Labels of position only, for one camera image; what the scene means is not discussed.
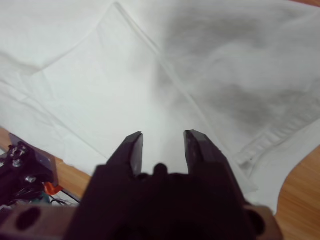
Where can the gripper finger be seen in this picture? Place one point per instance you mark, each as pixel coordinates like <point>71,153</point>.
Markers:
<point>130,152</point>
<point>202,152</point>

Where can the white t-shirt with small print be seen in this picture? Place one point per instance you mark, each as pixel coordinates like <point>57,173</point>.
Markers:
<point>100,75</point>

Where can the black clamp block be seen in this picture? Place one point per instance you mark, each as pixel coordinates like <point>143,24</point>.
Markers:
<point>25,175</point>

